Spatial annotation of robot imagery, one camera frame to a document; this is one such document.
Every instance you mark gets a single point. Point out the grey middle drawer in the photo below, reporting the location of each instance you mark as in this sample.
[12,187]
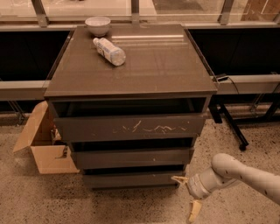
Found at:
[131,158]

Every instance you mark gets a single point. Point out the white ceramic bowl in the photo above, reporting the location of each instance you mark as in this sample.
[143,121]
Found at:
[98,26]

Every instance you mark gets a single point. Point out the clear plastic water bottle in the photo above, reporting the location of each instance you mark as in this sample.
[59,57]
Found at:
[114,54]

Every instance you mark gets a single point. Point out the grey bottom drawer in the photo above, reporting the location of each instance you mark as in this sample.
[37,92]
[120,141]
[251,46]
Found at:
[132,180]

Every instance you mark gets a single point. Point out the open cardboard box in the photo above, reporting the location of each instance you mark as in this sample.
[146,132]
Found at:
[38,136]

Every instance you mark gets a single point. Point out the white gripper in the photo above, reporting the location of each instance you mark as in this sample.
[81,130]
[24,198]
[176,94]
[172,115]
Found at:
[193,185]

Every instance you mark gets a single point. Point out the black wheeled stand leg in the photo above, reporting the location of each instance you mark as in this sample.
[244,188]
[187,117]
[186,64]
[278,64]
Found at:
[219,109]

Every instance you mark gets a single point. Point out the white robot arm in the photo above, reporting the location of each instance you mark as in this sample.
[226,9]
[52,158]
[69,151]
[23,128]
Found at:
[226,171]

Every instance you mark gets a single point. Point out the small black device on ledge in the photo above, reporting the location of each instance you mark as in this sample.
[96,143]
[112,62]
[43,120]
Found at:
[221,77]

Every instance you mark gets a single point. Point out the dark grey drawer cabinet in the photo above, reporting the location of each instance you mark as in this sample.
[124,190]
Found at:
[162,75]

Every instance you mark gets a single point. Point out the grey top drawer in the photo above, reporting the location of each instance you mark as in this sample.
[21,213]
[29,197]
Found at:
[139,127]

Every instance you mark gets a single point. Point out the grey drawer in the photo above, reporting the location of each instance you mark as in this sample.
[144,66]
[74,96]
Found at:
[132,180]
[131,158]
[139,127]

